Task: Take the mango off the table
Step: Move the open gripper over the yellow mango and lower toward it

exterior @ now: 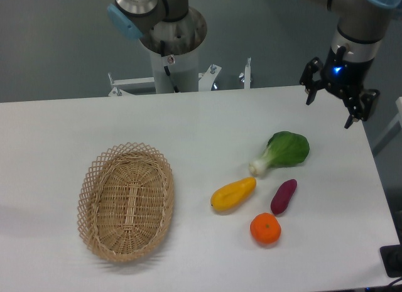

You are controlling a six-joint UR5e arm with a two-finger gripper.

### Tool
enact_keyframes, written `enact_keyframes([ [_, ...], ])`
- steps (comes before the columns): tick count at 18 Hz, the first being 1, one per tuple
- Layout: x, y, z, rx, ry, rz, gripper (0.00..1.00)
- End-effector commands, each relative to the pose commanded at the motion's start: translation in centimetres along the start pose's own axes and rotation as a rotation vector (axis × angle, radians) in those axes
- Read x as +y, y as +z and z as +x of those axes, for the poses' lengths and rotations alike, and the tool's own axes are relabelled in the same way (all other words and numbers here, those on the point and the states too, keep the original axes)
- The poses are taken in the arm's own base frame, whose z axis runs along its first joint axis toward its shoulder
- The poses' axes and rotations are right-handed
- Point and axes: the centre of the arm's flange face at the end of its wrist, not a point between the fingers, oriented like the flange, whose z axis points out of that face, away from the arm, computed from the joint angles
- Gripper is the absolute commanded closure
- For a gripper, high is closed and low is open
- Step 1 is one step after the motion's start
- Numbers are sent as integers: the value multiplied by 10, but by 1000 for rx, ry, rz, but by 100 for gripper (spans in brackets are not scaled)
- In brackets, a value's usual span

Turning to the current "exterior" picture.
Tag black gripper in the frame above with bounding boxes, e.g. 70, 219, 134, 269
299, 49, 380, 129

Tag yellow mango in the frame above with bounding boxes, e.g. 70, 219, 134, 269
210, 177, 257, 212

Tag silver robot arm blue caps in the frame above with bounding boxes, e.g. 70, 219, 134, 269
107, 0, 401, 127

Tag green bok choy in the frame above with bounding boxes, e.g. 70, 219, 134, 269
249, 131, 310, 176

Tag purple sweet potato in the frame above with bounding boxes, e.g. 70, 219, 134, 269
270, 179, 298, 215

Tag orange tangerine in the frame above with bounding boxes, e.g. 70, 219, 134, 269
249, 212, 281, 244

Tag black device at table edge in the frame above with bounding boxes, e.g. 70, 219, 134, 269
380, 244, 401, 278

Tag oval woven wicker basket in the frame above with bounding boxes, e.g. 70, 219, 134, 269
77, 143, 175, 262

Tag white frame bracket right edge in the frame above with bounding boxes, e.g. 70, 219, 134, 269
372, 97, 401, 156

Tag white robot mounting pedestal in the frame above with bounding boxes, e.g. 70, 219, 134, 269
107, 47, 253, 97

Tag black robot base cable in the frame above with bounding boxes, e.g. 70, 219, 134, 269
159, 40, 180, 94

